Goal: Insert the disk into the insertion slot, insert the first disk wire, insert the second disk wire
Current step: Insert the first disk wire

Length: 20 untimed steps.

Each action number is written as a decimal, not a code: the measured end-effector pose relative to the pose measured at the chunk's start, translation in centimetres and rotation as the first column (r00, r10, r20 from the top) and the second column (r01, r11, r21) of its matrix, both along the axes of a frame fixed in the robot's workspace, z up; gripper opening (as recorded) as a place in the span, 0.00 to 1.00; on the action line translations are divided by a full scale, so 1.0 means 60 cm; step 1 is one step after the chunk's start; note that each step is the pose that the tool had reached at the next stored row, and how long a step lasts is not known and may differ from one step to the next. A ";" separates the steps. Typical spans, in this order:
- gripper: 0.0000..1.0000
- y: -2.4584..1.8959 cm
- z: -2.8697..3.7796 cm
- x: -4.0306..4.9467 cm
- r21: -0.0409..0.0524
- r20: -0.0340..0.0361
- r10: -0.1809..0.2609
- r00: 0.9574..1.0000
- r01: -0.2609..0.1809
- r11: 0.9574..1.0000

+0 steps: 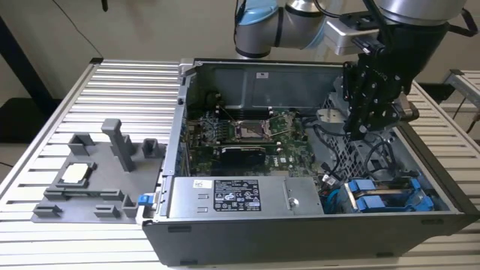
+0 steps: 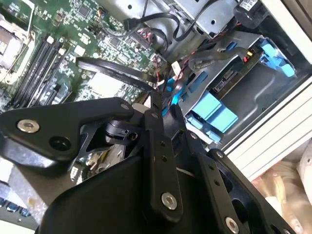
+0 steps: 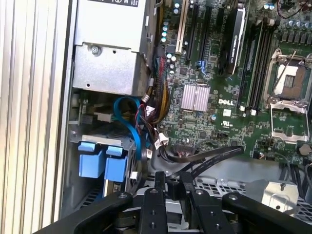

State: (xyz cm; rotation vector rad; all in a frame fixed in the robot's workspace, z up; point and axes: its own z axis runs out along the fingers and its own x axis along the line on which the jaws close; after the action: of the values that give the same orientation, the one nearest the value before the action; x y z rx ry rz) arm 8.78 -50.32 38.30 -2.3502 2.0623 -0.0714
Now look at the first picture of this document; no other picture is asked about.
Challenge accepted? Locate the black RAM slot bank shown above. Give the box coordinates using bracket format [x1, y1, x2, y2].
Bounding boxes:
[215, 106, 275, 120]

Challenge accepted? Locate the blue wire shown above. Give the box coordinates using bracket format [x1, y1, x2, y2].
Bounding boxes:
[324, 190, 340, 213]

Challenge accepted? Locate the grey plastic bracket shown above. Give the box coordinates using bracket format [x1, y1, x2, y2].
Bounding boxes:
[316, 107, 351, 125]

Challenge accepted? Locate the green motherboard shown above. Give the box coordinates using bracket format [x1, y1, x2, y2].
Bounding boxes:
[185, 108, 320, 178]

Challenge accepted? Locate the metal disk bay cage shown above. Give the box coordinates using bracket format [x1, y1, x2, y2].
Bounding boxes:
[305, 74, 451, 215]

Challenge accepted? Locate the black metal stand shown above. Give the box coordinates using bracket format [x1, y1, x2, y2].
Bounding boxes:
[0, 16, 61, 145]

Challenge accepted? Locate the small grey wrist camera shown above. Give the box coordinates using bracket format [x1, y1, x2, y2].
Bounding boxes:
[396, 93, 421, 123]

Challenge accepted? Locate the silver CPU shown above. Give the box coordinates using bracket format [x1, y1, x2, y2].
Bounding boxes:
[61, 163, 92, 182]

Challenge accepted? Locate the black looped disk wire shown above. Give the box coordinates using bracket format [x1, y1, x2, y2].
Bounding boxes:
[364, 139, 399, 181]

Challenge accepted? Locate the CPU socket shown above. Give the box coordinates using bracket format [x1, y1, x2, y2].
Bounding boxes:
[232, 120, 277, 140]

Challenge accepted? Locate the silver power supply unit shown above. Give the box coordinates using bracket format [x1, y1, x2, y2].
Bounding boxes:
[167, 176, 325, 219]

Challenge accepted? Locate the silver wrist camera block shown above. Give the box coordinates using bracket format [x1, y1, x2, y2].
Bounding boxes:
[323, 12, 387, 56]

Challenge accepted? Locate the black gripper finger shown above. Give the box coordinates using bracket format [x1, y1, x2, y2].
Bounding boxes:
[367, 96, 400, 132]
[341, 62, 376, 141]

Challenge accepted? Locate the black open PC case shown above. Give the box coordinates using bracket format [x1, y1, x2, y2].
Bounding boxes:
[141, 57, 480, 267]

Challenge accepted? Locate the aluminium frame table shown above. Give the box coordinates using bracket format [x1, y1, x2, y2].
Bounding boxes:
[437, 69, 480, 136]

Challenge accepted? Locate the metal socket cover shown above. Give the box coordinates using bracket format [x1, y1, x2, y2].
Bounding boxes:
[264, 111, 301, 133]

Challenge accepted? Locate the black graphics card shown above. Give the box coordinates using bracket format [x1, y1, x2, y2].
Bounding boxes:
[212, 145, 279, 177]

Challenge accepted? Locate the grey parts rack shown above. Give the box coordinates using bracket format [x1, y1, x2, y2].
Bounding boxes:
[32, 118, 168, 224]

